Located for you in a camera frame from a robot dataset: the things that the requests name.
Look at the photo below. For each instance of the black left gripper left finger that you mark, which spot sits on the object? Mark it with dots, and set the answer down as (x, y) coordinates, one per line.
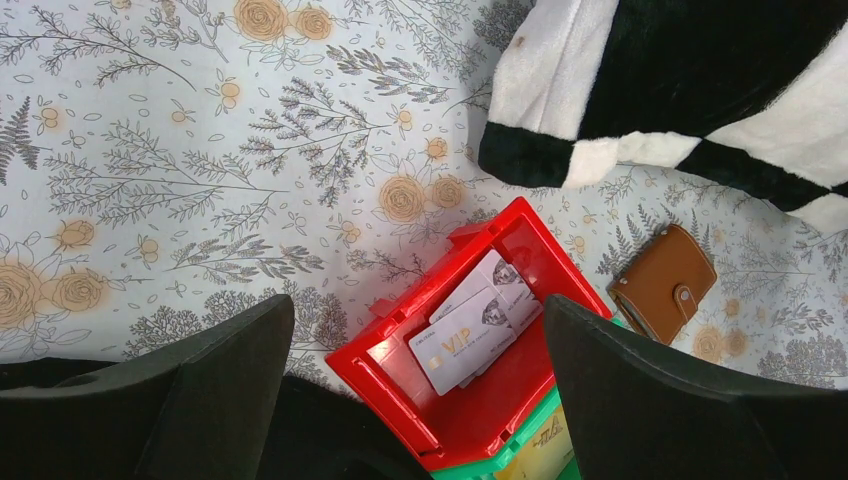
(198, 408)

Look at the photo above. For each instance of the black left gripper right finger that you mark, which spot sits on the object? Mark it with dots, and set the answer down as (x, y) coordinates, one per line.
(638, 409)

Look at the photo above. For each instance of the brown leather card holder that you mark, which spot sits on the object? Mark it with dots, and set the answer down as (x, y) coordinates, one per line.
(661, 290)

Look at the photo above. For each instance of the yellow card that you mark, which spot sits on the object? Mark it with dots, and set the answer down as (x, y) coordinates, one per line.
(545, 455)

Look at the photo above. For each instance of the white card underneath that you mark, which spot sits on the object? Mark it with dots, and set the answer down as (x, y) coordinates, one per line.
(493, 271)

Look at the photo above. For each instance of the white VIP card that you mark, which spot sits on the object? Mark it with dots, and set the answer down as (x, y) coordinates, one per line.
(452, 349)

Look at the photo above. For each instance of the red bin with white cards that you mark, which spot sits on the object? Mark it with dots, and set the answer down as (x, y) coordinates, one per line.
(476, 423)

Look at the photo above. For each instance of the green plastic bin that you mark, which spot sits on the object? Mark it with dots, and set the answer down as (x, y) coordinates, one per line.
(485, 469)

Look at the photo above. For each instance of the floral tablecloth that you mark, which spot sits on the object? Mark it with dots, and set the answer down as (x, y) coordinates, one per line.
(166, 165)

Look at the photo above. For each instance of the black white checkered pillow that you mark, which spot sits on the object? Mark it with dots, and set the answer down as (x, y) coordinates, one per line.
(751, 95)

